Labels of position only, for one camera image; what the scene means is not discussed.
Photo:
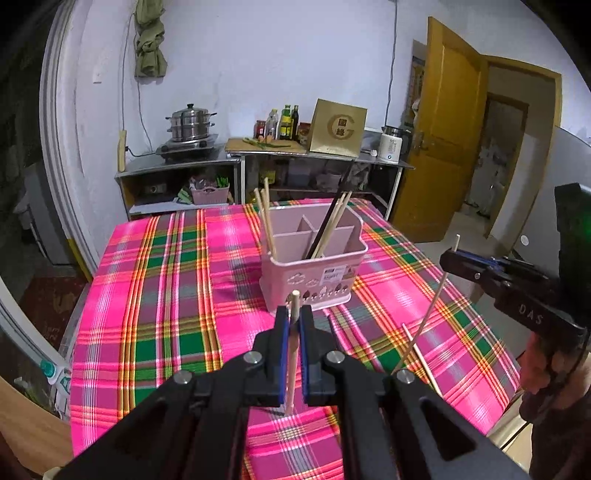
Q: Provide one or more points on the white electric kettle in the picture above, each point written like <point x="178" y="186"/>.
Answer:
<point x="392" y="147"/>

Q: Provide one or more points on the steel kitchen counter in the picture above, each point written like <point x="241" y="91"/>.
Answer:
<point x="388" y="168"/>

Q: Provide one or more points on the gold gift box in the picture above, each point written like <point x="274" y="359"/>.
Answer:
<point x="337" y="129"/>

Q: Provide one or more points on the red sauce jar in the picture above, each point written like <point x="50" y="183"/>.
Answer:
<point x="260" y="130"/>

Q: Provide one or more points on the black induction cooker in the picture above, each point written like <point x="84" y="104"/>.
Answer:
<point x="184" y="150"/>

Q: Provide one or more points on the dark sauce bottle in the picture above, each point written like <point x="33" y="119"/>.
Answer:
<point x="295" y="124"/>

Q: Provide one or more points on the black chopstick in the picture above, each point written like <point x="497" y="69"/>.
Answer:
<point x="333" y="210"/>
<point x="322" y="230"/>

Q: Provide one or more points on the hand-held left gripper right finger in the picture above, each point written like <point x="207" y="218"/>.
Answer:
<point x="306" y="360"/>

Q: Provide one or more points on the yellow wooden door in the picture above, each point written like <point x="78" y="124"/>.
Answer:
<point x="455" y="129"/>

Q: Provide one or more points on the white door frame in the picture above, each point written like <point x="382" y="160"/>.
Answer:
<point x="64" y="138"/>

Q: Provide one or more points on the small pink storage basket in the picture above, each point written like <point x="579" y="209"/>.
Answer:
<point x="210" y="196"/>

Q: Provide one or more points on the small seasoning jar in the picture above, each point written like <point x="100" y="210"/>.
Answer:
<point x="304" y="134"/>

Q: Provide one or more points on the pink plastic utensil basket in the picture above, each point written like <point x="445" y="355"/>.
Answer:
<point x="314" y="272"/>

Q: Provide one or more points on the yellow green oil bottle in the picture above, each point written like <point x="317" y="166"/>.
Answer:
<point x="285" y="123"/>

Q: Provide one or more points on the hanging green cloth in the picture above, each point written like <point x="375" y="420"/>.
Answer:
<point x="150" y="41"/>

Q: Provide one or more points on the green onion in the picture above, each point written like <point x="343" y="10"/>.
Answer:
<point x="265" y="143"/>

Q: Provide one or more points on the person's right hand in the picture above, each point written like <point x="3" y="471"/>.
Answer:
<point x="535" y="369"/>

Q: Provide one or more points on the wooden chopstick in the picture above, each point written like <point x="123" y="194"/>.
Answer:
<point x="265" y="210"/>
<point x="337" y="221"/>
<point x="293" y="360"/>
<point x="268" y="203"/>
<point x="422" y="360"/>
<point x="330" y="227"/>
<point x="263" y="217"/>
<point x="425" y="316"/>

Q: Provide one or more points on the wooden cutting board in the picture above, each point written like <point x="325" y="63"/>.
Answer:
<point x="235" y="146"/>

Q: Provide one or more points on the person's right forearm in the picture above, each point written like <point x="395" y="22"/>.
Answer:
<point x="563" y="443"/>

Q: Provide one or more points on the steel steamer pot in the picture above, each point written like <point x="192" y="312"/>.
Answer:
<point x="190" y="122"/>

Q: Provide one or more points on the white panel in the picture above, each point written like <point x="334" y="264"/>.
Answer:
<point x="526" y="194"/>

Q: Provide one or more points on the small wooden board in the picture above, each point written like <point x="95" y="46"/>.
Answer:
<point x="122" y="152"/>

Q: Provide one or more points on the pink plaid tablecloth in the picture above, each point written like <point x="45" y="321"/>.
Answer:
<point x="161" y="300"/>

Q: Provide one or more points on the plastic water bottle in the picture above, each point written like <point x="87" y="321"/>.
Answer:
<point x="57" y="376"/>

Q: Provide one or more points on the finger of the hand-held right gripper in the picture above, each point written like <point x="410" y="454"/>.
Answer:
<point x="496" y="265"/>
<point x="466" y="267"/>

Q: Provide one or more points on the low steel shelf table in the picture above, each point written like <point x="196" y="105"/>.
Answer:
<point x="138" y="168"/>

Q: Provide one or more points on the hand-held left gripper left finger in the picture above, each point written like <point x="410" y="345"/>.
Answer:
<point x="282" y="360"/>

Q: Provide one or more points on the clear glass bottle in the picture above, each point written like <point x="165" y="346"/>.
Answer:
<point x="272" y="125"/>

